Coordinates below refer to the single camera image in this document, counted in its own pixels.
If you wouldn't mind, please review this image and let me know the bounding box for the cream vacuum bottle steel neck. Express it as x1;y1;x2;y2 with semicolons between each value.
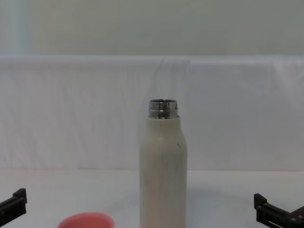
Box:
139;98;188;228

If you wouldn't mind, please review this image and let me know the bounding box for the white table cloth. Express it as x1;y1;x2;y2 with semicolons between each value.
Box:
0;167;304;228

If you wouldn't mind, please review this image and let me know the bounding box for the pink cup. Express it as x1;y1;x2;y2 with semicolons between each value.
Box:
57;212;115;228

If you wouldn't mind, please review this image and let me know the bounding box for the white curtain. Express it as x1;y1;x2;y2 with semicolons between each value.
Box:
0;54;304;171

